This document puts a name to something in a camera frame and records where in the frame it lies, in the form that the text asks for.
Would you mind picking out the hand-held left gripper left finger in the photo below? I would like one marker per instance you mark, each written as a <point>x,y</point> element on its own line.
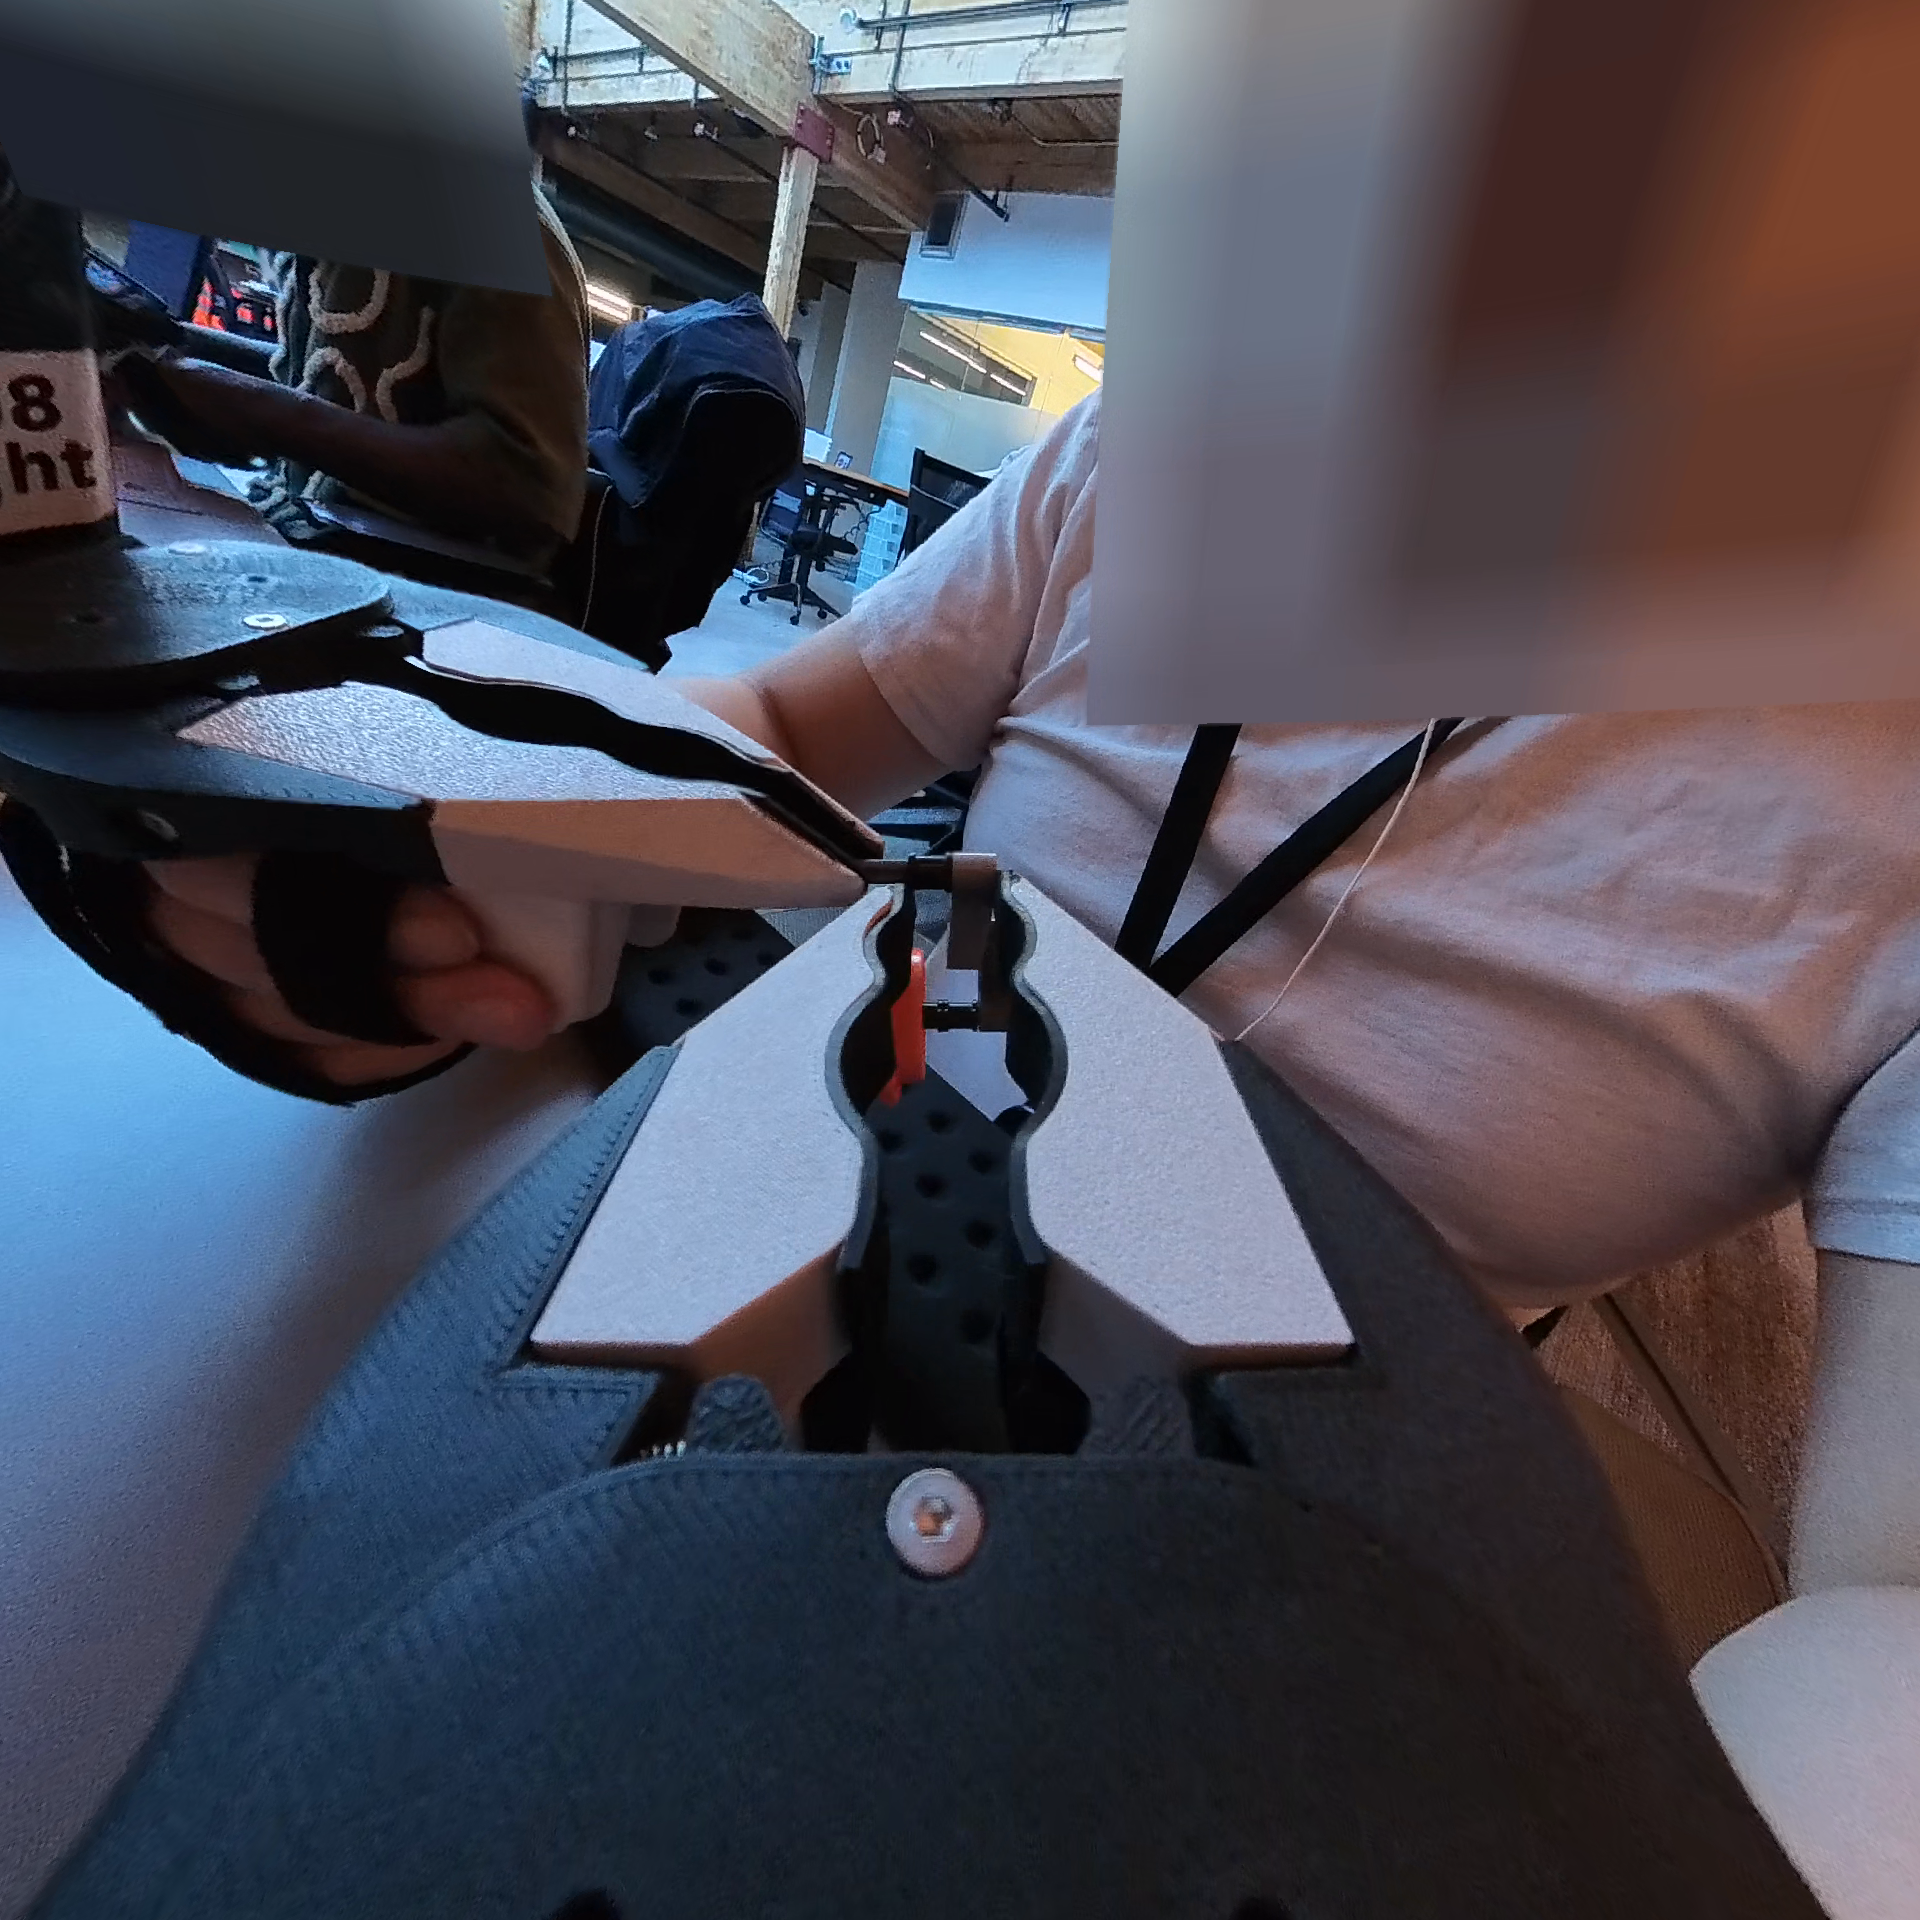
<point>704,1200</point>

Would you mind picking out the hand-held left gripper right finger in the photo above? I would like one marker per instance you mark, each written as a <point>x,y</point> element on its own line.
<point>1184,1200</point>

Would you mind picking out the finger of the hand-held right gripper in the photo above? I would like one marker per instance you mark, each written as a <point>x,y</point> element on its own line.
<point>524,779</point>
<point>599,681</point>

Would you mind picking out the grey toy beam with gears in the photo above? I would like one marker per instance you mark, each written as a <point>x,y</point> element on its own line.
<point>975,914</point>

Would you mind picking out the dark toy axle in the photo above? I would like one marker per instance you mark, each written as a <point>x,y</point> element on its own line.
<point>914,866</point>

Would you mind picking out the person's right hand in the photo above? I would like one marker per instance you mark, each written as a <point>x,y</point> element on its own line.
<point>450,991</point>

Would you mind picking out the black office chair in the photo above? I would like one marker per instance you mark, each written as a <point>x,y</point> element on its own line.
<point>802,523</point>

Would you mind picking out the dark blue jacket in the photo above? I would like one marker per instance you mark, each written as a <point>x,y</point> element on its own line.
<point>690,422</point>

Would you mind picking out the person in white t-shirt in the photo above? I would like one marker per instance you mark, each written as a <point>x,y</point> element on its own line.
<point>1500,974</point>

